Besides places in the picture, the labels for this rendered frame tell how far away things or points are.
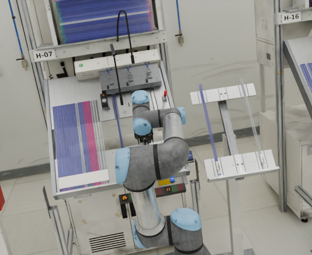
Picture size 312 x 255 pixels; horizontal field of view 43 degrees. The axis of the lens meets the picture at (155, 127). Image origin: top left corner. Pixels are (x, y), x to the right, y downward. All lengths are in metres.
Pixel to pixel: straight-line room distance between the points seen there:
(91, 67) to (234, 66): 2.06
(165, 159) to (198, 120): 2.88
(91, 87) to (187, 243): 1.12
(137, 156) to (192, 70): 2.76
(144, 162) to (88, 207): 1.25
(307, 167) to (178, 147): 1.52
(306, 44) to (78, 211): 1.70
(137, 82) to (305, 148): 1.12
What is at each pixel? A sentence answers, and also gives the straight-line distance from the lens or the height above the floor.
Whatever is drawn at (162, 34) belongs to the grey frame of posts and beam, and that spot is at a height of 1.36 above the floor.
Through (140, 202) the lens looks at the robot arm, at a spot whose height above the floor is 0.94.
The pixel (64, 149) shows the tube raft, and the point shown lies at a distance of 2.14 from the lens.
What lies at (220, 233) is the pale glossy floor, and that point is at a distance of 2.82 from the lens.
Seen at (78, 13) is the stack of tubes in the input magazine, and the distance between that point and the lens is 2.26.
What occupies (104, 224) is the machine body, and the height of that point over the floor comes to 0.30.
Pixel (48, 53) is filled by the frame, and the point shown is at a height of 1.35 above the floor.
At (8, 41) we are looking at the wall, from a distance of 3.87.
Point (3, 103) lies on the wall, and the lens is 4.00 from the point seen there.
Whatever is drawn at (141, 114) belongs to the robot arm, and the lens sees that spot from 1.62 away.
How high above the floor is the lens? 1.64
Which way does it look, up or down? 20 degrees down
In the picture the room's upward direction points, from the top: 8 degrees counter-clockwise
